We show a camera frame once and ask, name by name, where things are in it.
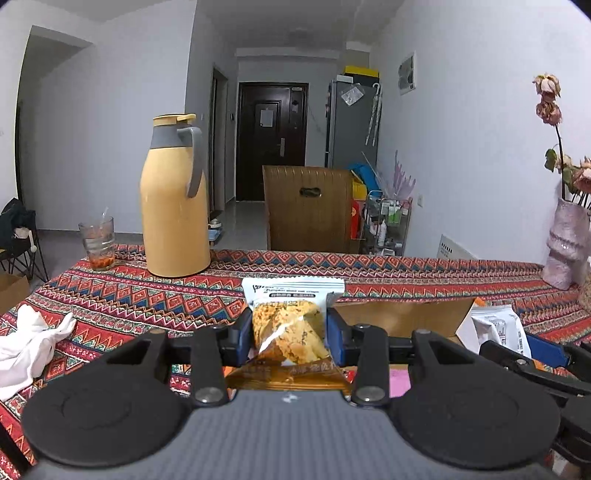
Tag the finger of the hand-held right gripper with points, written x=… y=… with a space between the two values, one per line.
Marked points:
x=521 y=364
x=545 y=348

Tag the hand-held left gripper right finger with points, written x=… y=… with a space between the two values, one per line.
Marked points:
x=333 y=338

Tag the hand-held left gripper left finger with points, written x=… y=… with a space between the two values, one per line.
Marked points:
x=244 y=333

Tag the cracker snack packet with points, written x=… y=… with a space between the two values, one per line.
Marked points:
x=286 y=332

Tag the white snack packet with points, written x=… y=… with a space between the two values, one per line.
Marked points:
x=498 y=327

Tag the red cardboard box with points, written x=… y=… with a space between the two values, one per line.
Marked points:
x=406 y=318

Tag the pink textured vase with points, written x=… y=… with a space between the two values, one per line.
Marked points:
x=565 y=249

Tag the red gift box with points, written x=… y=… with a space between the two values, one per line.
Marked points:
x=356 y=221

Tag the wooden chair back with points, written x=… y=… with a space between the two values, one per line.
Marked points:
x=286 y=221

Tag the rolling utility cart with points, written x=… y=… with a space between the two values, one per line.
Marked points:
x=388 y=230

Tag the yellow thermos jug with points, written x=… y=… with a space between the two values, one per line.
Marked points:
x=171 y=221

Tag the yellow bag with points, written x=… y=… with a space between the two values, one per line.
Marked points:
x=359 y=188

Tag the clear drinking glass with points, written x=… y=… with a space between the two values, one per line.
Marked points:
x=97 y=249

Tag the dark entrance door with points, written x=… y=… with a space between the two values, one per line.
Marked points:
x=249 y=161

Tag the grey refrigerator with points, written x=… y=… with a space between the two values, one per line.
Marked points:
x=351 y=129

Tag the white door note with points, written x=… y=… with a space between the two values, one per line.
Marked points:
x=268 y=117

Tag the white cloth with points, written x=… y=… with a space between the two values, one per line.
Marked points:
x=23 y=350

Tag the white folded umbrella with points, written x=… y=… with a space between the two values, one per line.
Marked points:
x=374 y=115

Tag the brown cardboard carton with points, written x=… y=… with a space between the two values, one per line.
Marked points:
x=14 y=293

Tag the dried pink roses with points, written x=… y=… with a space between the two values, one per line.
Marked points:
x=548 y=110

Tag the paper on refrigerator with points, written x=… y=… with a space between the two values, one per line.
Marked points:
x=352 y=94

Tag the black chair with clothes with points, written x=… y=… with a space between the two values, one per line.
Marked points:
x=18 y=230

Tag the yellow box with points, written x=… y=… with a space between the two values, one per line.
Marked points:
x=362 y=70

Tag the pink wall decal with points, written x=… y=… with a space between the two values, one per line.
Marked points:
x=402 y=180

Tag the white wall panel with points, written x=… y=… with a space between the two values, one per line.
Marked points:
x=407 y=74

